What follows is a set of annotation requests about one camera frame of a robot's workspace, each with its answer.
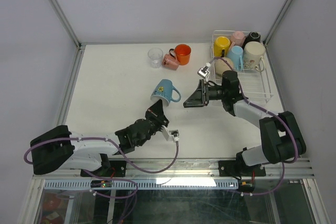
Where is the orange mug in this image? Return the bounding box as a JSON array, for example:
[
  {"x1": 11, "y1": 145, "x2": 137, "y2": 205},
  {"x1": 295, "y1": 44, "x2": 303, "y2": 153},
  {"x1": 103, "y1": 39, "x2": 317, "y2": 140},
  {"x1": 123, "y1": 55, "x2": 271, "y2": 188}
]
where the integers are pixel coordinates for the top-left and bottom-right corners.
[{"x1": 169, "y1": 44, "x2": 192, "y2": 66}]

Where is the beige mug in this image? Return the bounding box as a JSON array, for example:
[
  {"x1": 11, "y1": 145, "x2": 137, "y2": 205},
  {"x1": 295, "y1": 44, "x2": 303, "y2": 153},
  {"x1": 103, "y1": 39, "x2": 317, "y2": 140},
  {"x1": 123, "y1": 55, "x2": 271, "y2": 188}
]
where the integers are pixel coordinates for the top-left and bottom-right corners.
[{"x1": 215, "y1": 57, "x2": 234, "y2": 76}]

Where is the green inside mug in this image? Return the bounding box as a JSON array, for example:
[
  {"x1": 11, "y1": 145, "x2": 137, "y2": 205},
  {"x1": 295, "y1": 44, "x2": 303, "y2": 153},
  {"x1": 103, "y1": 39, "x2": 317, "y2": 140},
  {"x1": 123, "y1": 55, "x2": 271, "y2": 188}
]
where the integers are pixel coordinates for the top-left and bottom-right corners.
[{"x1": 243, "y1": 41, "x2": 266, "y2": 72}]

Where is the clear dish rack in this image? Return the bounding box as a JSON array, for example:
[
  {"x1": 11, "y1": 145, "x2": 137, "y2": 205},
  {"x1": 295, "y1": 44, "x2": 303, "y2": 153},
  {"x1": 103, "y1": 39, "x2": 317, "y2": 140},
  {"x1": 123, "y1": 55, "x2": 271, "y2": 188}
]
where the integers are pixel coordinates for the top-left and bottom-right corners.
[{"x1": 210, "y1": 30, "x2": 274, "y2": 106}]

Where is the pink patterned mug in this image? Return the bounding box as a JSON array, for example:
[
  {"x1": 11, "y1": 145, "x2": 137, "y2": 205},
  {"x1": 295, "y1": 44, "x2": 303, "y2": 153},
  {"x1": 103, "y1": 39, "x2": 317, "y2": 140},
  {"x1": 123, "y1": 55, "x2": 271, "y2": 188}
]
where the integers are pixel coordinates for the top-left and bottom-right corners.
[{"x1": 162, "y1": 50, "x2": 180, "y2": 70}]

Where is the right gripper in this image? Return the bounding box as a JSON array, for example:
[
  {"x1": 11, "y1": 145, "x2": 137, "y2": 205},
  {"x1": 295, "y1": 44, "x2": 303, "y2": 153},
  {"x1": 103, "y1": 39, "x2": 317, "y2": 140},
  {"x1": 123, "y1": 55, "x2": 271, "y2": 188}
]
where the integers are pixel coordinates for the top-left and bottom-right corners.
[{"x1": 183, "y1": 79, "x2": 227, "y2": 108}]

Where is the aluminium mounting rail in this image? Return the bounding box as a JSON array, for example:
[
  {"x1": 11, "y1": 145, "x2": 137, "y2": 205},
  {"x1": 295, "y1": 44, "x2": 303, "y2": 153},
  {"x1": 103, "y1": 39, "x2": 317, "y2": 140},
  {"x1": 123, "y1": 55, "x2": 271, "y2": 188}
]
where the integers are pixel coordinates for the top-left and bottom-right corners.
[{"x1": 34, "y1": 157, "x2": 314, "y2": 183}]

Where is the white cable duct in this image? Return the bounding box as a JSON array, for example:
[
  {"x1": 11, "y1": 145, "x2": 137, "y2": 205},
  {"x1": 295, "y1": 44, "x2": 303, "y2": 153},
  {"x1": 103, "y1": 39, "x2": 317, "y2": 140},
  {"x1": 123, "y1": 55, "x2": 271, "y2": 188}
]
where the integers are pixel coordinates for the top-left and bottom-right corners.
[{"x1": 44, "y1": 177, "x2": 238, "y2": 190}]

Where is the yellow mug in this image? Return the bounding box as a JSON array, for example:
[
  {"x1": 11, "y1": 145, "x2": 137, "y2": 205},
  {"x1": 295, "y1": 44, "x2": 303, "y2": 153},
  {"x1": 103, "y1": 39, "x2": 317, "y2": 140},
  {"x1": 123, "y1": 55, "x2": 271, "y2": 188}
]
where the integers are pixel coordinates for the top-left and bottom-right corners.
[{"x1": 213, "y1": 36, "x2": 231, "y2": 57}]

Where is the black mug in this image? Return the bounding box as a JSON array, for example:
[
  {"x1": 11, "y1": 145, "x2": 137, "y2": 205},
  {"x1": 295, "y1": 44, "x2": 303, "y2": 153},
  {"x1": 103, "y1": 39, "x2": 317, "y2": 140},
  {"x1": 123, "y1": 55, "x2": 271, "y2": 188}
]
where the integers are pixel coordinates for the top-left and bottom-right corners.
[{"x1": 242, "y1": 31, "x2": 261, "y2": 49}]

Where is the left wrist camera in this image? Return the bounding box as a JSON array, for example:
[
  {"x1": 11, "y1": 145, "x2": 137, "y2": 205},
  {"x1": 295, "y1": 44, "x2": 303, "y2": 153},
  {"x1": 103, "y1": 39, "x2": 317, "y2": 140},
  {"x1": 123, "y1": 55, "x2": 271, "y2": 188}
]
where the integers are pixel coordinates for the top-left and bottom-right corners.
[{"x1": 161, "y1": 126, "x2": 180, "y2": 142}]

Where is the white light-blue mug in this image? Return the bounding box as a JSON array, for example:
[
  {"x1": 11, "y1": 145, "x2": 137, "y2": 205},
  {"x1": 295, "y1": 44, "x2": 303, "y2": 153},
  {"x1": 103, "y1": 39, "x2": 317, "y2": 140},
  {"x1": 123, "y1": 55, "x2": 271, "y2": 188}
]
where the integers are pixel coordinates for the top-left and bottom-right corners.
[{"x1": 227, "y1": 46, "x2": 244, "y2": 71}]

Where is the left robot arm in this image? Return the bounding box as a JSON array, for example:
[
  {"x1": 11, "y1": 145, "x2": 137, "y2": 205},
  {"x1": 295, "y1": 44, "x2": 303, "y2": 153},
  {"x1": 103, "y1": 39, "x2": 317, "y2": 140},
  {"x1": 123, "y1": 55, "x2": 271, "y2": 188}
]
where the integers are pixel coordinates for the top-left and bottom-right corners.
[{"x1": 30, "y1": 100, "x2": 169, "y2": 176}]

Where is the blue mug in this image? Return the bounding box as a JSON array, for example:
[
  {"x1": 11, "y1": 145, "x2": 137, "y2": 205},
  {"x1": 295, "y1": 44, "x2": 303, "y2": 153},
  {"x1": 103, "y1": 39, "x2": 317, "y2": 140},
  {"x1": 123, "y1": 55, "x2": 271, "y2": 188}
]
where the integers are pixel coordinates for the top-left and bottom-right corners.
[{"x1": 150, "y1": 79, "x2": 182, "y2": 107}]

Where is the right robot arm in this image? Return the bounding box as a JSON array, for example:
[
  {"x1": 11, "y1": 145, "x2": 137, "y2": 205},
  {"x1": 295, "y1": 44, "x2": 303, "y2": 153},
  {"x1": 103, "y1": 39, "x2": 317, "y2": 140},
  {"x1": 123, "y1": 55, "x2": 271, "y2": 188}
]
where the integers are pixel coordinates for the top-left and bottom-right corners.
[{"x1": 183, "y1": 70, "x2": 307, "y2": 176}]

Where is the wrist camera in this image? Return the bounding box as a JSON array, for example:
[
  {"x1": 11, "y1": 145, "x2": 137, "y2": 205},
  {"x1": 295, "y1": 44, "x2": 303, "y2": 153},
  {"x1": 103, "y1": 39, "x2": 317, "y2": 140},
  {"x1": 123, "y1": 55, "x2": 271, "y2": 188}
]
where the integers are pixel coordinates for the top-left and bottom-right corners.
[
  {"x1": 197, "y1": 62, "x2": 212, "y2": 82},
  {"x1": 161, "y1": 126, "x2": 180, "y2": 142}
]

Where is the clear plastic cup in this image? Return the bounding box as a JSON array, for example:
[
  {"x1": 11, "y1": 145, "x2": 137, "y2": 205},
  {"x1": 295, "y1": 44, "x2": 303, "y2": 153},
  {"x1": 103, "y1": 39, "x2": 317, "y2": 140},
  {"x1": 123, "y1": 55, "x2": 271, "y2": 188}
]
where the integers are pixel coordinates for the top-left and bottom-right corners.
[{"x1": 148, "y1": 48, "x2": 163, "y2": 68}]

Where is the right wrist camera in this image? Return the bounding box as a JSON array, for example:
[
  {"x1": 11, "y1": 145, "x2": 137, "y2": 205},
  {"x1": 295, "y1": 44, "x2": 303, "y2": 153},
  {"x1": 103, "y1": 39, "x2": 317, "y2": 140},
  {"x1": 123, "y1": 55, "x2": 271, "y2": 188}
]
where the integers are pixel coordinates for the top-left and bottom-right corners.
[{"x1": 197, "y1": 62, "x2": 212, "y2": 82}]

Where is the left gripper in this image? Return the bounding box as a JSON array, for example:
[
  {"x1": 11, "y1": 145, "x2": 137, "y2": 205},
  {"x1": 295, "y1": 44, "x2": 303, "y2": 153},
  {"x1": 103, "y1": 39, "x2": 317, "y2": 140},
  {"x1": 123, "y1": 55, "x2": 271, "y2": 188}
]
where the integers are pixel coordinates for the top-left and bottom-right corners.
[{"x1": 137, "y1": 99, "x2": 169, "y2": 146}]

